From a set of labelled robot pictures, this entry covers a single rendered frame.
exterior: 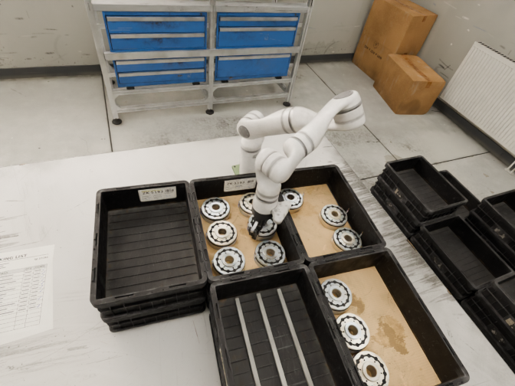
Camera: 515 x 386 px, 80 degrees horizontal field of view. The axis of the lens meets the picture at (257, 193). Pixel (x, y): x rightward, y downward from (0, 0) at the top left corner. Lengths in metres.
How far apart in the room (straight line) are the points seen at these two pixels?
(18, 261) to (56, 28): 2.59
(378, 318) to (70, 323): 0.95
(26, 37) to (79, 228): 2.55
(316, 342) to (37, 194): 1.20
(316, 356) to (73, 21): 3.29
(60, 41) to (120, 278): 2.88
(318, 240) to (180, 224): 0.50
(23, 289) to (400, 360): 1.18
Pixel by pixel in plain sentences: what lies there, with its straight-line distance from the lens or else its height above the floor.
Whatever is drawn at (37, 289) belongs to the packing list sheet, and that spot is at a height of 0.70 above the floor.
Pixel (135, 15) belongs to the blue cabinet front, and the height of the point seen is 0.85.
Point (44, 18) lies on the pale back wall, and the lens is 3.57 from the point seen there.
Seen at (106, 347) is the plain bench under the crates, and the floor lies 0.70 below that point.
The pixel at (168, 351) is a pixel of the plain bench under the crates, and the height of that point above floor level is 0.70.
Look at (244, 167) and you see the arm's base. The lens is 1.39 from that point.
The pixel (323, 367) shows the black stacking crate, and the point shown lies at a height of 0.83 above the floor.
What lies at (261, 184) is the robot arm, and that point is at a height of 1.12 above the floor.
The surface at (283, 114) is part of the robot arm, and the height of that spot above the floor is 1.14.
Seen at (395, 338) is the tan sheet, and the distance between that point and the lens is 1.10.
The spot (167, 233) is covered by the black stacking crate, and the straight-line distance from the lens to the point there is 1.11.
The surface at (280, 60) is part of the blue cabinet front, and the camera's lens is 3.10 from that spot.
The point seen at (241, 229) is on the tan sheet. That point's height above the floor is 0.83.
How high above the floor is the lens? 1.74
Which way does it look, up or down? 48 degrees down
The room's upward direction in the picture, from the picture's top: 12 degrees clockwise
